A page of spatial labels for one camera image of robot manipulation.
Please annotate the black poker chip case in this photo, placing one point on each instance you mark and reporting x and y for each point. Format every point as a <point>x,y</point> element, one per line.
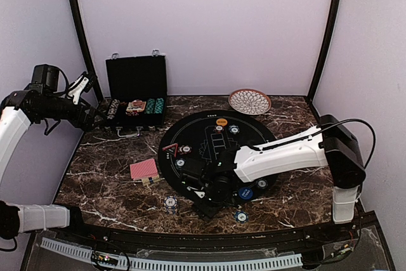
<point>136,78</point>

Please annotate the blue white chip stack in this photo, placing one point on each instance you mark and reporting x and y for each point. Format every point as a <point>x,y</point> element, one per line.
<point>171,205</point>

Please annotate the red playing card deck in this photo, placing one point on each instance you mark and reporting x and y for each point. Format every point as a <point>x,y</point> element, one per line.
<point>145,171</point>

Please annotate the right black frame post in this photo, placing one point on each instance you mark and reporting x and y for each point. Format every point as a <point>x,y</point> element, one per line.
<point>324,49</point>

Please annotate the orange big blind button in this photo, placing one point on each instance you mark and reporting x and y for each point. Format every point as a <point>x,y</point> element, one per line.
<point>221,122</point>

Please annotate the brown chip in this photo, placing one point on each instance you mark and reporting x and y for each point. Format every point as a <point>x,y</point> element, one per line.
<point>218,129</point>
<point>185,149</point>

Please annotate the white slotted cable duct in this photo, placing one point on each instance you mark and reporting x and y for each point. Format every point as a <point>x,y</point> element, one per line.
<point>106,260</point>

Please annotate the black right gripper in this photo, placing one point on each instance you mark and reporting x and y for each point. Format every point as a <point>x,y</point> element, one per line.
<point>205,211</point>

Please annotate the green chip row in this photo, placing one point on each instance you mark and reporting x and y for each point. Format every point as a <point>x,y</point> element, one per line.
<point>150,106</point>

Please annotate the black frame post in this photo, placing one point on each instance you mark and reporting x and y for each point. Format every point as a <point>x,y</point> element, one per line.
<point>81,36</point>
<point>324,49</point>

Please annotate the blue small blind button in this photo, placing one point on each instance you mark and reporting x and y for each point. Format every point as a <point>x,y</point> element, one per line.
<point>245,193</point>

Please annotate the patterned ceramic plate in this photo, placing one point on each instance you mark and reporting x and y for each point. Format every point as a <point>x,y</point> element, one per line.
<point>249,101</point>

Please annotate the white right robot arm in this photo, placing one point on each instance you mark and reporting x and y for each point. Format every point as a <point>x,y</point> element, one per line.
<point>236,169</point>

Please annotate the round black poker mat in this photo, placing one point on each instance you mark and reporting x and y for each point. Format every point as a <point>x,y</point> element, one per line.
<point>197,131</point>

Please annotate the single blue chip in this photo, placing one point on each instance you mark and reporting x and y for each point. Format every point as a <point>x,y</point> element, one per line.
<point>234,129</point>

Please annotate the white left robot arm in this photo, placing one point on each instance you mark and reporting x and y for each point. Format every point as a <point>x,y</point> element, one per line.
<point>19,218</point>

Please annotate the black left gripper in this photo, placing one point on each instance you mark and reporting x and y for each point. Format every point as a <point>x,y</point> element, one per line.
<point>86,124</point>

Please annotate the teal chip row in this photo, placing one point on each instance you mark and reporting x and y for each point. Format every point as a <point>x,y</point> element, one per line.
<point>159,106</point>

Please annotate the boxed card deck in case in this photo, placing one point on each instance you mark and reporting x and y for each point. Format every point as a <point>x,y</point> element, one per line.
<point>135,107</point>

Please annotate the red triangular all-in button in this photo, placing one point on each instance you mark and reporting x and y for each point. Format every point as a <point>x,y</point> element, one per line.
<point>171,149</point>

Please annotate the left black frame post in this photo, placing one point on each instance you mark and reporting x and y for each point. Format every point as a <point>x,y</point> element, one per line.
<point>81,36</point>

